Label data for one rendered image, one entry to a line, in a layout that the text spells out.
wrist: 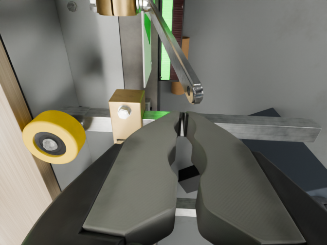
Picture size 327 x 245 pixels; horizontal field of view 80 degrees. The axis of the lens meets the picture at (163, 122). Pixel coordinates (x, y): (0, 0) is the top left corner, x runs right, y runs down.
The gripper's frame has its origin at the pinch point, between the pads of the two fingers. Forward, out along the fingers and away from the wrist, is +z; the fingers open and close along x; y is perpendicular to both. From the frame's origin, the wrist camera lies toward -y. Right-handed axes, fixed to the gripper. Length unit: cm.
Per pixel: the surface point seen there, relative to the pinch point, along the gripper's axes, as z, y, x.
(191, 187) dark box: 90, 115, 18
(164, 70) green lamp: 31.2, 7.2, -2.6
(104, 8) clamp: 14.5, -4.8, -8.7
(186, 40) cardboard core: 94, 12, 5
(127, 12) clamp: 14.9, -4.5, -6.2
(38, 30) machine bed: 30.7, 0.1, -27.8
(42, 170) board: 12.0, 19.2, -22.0
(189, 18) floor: 101, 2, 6
